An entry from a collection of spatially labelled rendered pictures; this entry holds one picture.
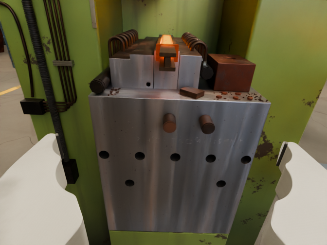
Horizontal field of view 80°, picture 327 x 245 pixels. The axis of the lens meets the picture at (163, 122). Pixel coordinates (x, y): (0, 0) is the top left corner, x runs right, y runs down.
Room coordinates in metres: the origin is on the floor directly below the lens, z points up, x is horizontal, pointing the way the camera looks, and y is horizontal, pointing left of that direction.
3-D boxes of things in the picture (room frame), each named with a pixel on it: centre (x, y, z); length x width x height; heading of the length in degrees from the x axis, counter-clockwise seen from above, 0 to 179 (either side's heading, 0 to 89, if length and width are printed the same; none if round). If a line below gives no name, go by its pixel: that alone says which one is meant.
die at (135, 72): (0.65, 0.03, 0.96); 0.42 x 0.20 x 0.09; 1
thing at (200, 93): (0.41, -0.06, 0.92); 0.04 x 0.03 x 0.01; 48
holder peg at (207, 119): (0.36, -0.09, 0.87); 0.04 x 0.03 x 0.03; 1
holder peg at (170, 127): (0.36, -0.01, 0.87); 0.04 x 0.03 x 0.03; 1
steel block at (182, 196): (0.66, -0.03, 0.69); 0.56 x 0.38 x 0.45; 1
